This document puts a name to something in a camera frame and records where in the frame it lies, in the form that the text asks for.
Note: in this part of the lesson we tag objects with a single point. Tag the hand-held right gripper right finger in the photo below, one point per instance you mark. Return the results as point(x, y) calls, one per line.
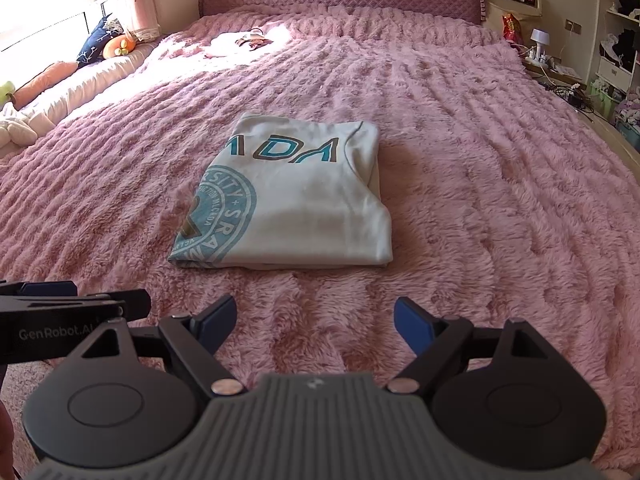
point(411, 319)

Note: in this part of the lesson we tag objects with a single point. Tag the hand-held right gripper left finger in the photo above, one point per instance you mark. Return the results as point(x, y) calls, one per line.
point(222, 316)

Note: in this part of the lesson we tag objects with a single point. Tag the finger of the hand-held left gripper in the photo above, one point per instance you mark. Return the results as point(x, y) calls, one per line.
point(135, 304)
point(50, 289)

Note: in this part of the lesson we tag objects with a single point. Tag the white printed sweatshirt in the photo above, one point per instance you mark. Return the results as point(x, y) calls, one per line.
point(300, 210)

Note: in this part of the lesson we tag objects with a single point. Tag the person's left forearm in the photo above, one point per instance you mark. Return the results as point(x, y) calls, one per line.
point(5, 445)

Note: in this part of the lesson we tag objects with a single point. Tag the pink fluffy blanket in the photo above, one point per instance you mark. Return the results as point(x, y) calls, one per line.
point(475, 185)

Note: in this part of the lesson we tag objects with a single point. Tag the white fluffy cloth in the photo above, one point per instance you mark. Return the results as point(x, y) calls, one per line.
point(20, 130)

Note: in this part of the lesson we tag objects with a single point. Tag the green plush toy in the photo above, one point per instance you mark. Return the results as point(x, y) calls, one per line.
point(6, 94)

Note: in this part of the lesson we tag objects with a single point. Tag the orange bolster pillow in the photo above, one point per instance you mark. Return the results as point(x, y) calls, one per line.
point(45, 82)

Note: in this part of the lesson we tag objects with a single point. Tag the white window seat cushion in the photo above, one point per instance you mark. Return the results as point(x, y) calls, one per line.
point(85, 85)

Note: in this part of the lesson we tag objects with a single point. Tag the orange plush toy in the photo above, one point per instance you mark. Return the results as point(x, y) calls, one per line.
point(119, 46)

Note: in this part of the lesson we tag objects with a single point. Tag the dark blue floral pillow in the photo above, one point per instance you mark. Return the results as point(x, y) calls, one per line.
point(97, 40)

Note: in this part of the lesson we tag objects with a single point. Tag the small pink white garment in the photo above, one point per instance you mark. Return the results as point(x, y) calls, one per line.
point(245, 42)

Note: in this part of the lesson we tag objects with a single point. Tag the blue storage bin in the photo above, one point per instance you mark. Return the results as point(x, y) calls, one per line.
point(631, 136)

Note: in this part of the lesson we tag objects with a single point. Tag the window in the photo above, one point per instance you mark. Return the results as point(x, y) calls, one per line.
point(45, 0)

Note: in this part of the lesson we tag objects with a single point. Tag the wooden nightstand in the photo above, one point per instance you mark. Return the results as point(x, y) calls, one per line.
point(560, 71)

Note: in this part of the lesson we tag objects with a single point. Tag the green storage bin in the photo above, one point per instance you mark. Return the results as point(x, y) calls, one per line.
point(605, 102)

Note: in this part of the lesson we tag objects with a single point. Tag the red snack bag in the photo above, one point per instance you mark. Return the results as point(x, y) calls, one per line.
point(513, 29)

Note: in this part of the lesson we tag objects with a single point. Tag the white table lamp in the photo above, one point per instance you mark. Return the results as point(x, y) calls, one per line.
point(540, 37)

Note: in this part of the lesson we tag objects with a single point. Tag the white storage box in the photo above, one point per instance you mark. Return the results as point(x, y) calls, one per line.
point(615, 74)

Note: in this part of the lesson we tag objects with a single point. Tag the white open wardrobe shelving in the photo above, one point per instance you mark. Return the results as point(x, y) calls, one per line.
point(625, 25)

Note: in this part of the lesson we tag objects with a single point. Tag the wooden bed frame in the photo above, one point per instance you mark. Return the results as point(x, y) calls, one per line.
point(610, 135)

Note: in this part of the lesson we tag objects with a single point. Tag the wall socket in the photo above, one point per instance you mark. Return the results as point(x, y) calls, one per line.
point(573, 25)

